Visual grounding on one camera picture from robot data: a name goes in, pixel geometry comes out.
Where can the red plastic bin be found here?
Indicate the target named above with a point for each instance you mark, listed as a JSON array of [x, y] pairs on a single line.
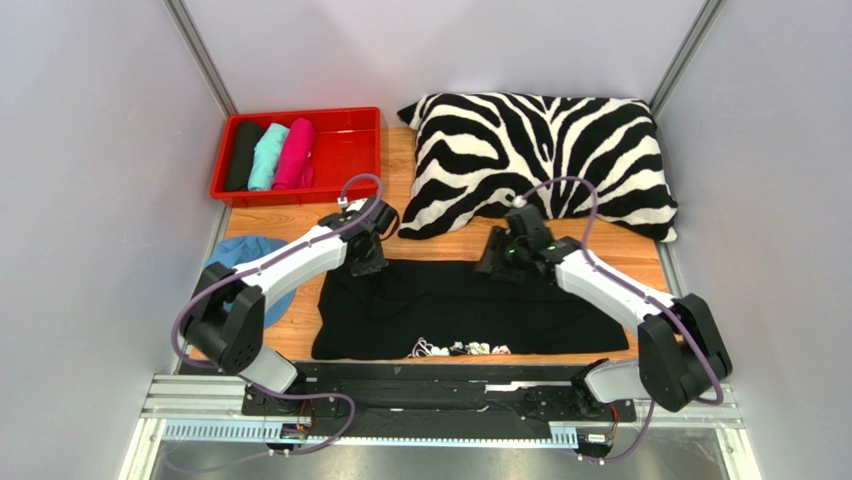
[[348, 143]]

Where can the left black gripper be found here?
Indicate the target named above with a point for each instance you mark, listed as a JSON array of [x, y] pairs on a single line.
[[374, 266]]

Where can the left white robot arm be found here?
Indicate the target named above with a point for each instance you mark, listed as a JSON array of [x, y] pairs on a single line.
[[224, 319]]

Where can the rolled teal shirt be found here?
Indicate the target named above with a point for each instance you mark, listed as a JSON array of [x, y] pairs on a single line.
[[266, 157]]

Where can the rolled pink shirt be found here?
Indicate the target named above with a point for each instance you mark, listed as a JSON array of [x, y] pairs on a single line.
[[295, 170]]

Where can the rolled black shirt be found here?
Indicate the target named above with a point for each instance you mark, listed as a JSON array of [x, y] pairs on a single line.
[[247, 136]]

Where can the black t shirt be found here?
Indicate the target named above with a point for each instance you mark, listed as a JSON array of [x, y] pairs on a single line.
[[381, 316]]

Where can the zebra print pillow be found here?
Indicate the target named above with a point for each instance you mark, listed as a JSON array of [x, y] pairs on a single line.
[[568, 156]]

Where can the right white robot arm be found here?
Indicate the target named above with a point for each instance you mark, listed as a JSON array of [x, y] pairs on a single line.
[[681, 355]]

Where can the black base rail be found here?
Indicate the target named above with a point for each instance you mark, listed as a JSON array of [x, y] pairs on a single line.
[[439, 401]]

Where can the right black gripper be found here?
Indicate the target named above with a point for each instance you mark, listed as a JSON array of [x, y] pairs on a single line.
[[490, 264]]

